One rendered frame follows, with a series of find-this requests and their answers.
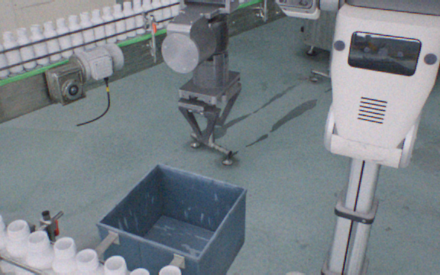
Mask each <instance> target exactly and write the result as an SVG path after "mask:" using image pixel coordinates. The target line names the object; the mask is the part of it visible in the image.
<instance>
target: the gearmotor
mask: <svg viewBox="0 0 440 275"><path fill-rule="evenodd" d="M124 64H125V58H124V55H123V53H122V51H121V49H120V48H119V47H118V45H116V44H114V43H109V44H105V45H102V46H99V47H93V48H91V49H88V50H82V51H80V52H78V53H73V54H72V55H71V56H70V57H69V59H68V63H64V64H61V65H59V66H55V67H52V68H49V69H48V70H45V74H46V77H47V84H48V88H49V92H50V97H51V100H52V102H53V103H54V104H57V103H62V105H63V106H65V105H68V104H71V103H74V102H77V101H79V100H81V99H84V98H86V91H85V87H84V82H87V81H89V80H91V79H104V80H105V84H106V92H107V96H108V106H107V109H106V110H105V111H104V112H103V113H102V115H101V116H99V117H97V118H95V119H93V120H91V121H88V122H85V123H82V124H79V125H76V126H77V127H78V126H81V125H86V124H88V123H91V122H93V121H96V120H98V119H100V118H101V117H102V116H103V115H104V114H105V113H106V112H107V111H108V109H109V106H110V98H109V89H108V81H107V80H108V76H111V75H113V72H114V71H117V70H120V69H122V67H123V66H124Z"/></svg>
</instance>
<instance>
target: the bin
mask: <svg viewBox="0 0 440 275"><path fill-rule="evenodd" d="M247 191H248V188H246V187H243V186H238V185H235V184H232V183H228V182H225V181H222V180H217V179H214V178H211V177H208V176H202V175H199V174H196V173H190V172H188V171H185V170H181V169H178V168H175V167H170V166H167V165H164V164H161V163H157V164H156V165H155V166H154V167H153V168H152V169H151V170H150V171H149V172H148V173H147V174H146V175H145V176H144V177H142V178H141V179H140V180H139V181H138V182H136V183H135V184H134V185H133V186H132V187H131V188H130V189H129V191H128V192H127V193H126V194H125V195H124V196H123V197H122V198H121V199H120V200H119V201H118V202H117V203H116V204H115V205H114V206H112V207H111V208H110V209H109V210H108V211H107V212H106V213H105V214H104V215H103V216H102V217H101V218H100V219H99V220H98V221H97V222H96V224H95V226H96V227H98V231H99V237H100V242H101V243H100V244H99V245H98V246H97V248H96V249H95V250H94V251H95V252H96V254H97V257H98V258H99V257H100V256H101V255H102V254H103V258H104V261H105V262H106V261H107V260H108V259H109V258H110V257H115V256H119V257H122V258H123V259H124V261H125V264H126V267H127V270H130V271H133V270H136V269H138V268H144V269H146V270H148V271H149V275H159V273H160V271H161V269H162V268H164V267H166V266H170V265H173V266H176V267H178V268H179V269H180V274H181V275H226V273H227V272H228V270H229V269H230V267H231V265H232V262H233V260H234V259H235V257H237V255H238V253H239V251H240V249H241V248H242V246H243V244H244V237H245V216H246V194H247Z"/></svg>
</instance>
